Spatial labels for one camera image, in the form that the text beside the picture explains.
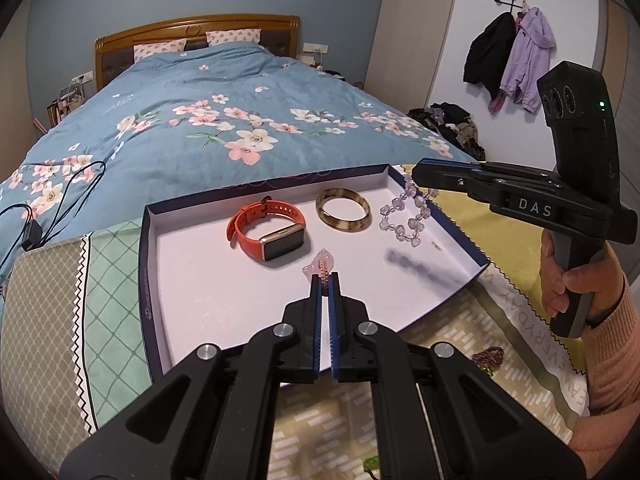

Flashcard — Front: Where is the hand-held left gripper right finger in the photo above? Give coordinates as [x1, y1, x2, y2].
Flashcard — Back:
[327, 271, 587, 480]

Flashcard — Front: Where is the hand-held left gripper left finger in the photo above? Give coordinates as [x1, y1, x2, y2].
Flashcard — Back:
[59, 275, 323, 480]

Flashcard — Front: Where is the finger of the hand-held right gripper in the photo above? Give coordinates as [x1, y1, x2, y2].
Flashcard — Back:
[412, 160, 547, 204]
[424, 158, 561, 184]

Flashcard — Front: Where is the pink braided pendant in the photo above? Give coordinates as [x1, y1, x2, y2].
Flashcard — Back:
[301, 248, 335, 291]

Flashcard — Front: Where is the navy box with white inside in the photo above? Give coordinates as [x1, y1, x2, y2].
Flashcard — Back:
[140, 161, 491, 391]

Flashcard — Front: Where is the purple bead bracelet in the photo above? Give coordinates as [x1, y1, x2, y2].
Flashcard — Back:
[470, 345, 506, 373]

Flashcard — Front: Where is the person's right forearm pink sleeve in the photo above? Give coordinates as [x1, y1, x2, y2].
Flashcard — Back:
[567, 272, 640, 478]

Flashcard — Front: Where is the person's right hand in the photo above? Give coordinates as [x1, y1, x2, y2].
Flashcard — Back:
[539, 230, 628, 330]

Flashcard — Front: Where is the pile of dark clothes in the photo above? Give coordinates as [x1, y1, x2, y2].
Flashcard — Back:
[406, 102, 487, 161]

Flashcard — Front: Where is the purple jacket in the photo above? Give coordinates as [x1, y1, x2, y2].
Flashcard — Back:
[500, 6, 557, 113]

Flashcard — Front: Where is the wooden door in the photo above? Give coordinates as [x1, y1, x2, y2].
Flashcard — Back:
[595, 0, 640, 126]

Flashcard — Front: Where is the tortoiseshell bangle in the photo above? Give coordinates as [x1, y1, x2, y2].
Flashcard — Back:
[315, 187, 372, 233]

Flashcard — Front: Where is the black jacket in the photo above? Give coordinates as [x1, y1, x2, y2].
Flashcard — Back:
[462, 11, 517, 102]

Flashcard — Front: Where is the orange smartwatch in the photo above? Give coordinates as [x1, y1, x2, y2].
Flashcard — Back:
[227, 196, 307, 262]

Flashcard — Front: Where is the bedside table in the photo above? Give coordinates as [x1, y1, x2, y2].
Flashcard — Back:
[315, 62, 366, 92]

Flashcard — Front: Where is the beige wardrobe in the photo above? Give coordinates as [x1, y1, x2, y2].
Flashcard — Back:
[365, 0, 461, 106]

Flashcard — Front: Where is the patterned green beige blanket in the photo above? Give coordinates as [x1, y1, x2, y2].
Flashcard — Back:
[0, 160, 626, 480]

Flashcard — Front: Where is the white patterned pillow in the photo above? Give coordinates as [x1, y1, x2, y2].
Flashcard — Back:
[206, 28, 262, 47]
[132, 37, 188, 62]

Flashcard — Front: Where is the bed with blue floral duvet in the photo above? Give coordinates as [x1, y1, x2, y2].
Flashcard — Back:
[0, 41, 478, 286]

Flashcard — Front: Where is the wooden bed headboard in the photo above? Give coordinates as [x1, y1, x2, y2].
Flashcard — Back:
[95, 14, 302, 93]

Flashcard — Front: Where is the bedside cosmetics rack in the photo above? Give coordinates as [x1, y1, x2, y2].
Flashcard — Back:
[45, 85, 88, 126]

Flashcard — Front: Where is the clear crystal bead bracelet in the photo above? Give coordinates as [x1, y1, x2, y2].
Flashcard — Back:
[378, 176, 441, 247]

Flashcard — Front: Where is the black charger cable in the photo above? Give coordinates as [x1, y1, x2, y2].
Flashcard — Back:
[0, 160, 108, 271]

